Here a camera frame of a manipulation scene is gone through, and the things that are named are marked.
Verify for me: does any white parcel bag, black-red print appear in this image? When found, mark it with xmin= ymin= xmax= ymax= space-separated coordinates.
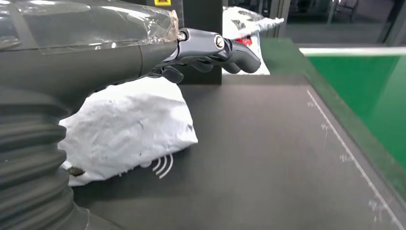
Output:
xmin=222 ymin=5 xmax=284 ymax=76

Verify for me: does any plain white parcel bag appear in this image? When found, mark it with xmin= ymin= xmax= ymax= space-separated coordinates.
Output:
xmin=58 ymin=76 xmax=199 ymax=187

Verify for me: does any black inbound scanner machine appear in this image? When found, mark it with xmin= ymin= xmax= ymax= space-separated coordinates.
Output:
xmin=73 ymin=0 xmax=406 ymax=230

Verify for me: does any green conveyor belt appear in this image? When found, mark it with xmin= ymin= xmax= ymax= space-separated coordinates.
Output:
xmin=306 ymin=55 xmax=406 ymax=162

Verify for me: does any aluminium conveyor frame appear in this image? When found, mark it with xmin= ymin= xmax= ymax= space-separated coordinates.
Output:
xmin=298 ymin=46 xmax=406 ymax=57

